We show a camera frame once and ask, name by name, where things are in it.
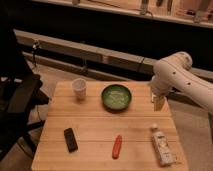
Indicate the tan wooden pusher block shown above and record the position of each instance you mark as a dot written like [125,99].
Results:
[158,102]

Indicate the red orange marker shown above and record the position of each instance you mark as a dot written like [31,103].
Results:
[117,147]

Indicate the white tube bottle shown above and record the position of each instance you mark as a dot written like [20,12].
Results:
[159,140]

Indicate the black chair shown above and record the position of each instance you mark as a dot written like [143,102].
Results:
[19,92]

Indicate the wooden table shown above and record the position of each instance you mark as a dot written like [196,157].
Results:
[96,128]

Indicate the black rectangular remote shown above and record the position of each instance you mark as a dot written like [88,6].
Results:
[70,140]

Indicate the green ceramic bowl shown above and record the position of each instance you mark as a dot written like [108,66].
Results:
[116,97]

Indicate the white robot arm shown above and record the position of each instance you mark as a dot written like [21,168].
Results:
[174,71]

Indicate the white paper cup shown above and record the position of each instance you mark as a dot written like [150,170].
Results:
[79,88]

